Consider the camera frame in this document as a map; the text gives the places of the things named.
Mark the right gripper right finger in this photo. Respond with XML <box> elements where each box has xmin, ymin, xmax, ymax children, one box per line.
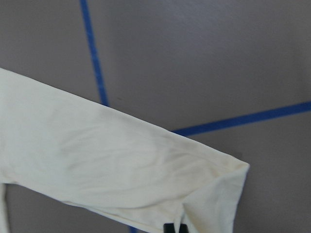
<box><xmin>178</xmin><ymin>225</ymin><xmax>187</xmax><ymax>233</ymax></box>

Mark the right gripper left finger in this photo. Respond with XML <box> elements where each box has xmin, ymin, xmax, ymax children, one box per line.
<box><xmin>163</xmin><ymin>225</ymin><xmax>174</xmax><ymax>233</ymax></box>

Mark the cream long-sleeve printed shirt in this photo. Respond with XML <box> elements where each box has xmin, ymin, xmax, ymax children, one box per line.
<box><xmin>0</xmin><ymin>69</ymin><xmax>249</xmax><ymax>233</ymax></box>

